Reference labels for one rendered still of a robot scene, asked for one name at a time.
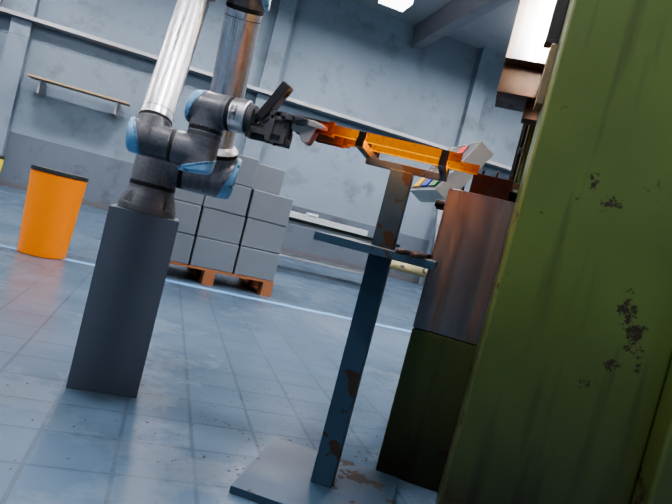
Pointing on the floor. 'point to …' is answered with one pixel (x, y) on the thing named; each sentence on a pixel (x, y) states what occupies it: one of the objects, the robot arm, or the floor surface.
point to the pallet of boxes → (234, 229)
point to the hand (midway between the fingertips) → (324, 126)
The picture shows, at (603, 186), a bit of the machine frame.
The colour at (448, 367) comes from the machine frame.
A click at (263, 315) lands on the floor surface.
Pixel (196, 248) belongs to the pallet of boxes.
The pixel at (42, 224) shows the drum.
